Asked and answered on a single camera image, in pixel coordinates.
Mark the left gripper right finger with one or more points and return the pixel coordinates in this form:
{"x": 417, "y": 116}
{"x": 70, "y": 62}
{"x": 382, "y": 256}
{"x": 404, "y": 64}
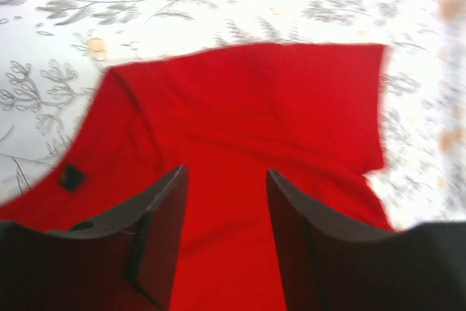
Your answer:
{"x": 329, "y": 261}

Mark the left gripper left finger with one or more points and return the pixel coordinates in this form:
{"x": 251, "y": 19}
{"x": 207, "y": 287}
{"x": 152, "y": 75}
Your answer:
{"x": 123, "y": 259}

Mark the red t shirt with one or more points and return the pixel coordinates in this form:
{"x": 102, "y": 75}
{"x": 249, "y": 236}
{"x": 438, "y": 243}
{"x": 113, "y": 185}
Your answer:
{"x": 229, "y": 115}

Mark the floral patterned table mat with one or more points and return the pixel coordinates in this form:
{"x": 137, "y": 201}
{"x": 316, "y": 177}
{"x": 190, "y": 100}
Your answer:
{"x": 53, "y": 53}

